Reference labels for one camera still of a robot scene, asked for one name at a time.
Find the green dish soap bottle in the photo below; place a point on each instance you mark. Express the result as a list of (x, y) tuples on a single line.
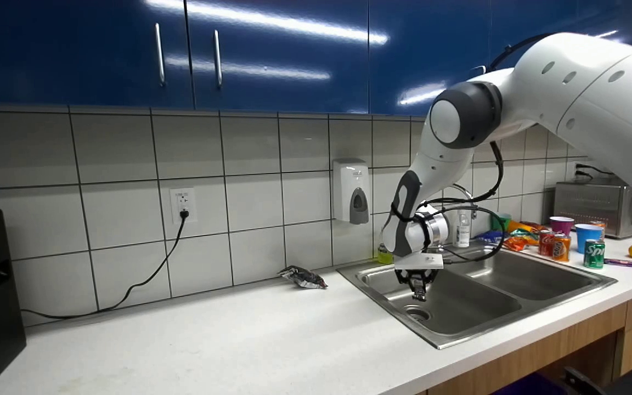
[(382, 255)]

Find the stainless steel double sink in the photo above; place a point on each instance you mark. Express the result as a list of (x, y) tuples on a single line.
[(491, 293)]

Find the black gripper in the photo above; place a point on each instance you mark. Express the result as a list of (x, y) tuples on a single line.
[(418, 277)]

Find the pink cup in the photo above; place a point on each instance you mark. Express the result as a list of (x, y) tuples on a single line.
[(559, 222)]

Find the dark scrub brush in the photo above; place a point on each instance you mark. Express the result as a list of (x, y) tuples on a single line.
[(303, 277)]

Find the white wall outlet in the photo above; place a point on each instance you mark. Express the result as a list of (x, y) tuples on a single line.
[(182, 198)]

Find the white wall soap dispenser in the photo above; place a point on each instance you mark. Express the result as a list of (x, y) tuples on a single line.
[(344, 190)]

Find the clear pump soap bottle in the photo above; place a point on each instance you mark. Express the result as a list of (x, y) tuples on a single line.
[(464, 236)]

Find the orange snack bag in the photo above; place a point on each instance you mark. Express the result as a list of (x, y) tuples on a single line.
[(520, 241)]

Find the stainless toaster oven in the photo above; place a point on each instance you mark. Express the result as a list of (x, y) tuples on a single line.
[(601, 209)]

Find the blue snack bag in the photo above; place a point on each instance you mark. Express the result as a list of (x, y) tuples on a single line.
[(488, 238)]

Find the green soda can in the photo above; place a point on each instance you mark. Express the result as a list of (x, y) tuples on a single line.
[(592, 254)]

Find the purple marker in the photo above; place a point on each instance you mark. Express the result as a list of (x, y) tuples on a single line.
[(623, 263)]

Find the blue cup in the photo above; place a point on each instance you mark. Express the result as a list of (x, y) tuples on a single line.
[(587, 236)]

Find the black chair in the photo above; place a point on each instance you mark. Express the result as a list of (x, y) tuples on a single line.
[(629, 384)]

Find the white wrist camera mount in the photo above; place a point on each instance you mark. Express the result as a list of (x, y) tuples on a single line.
[(418, 263)]

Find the green cup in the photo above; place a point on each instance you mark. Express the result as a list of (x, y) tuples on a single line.
[(499, 222)]

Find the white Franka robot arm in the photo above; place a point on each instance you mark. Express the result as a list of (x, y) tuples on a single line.
[(587, 96)]

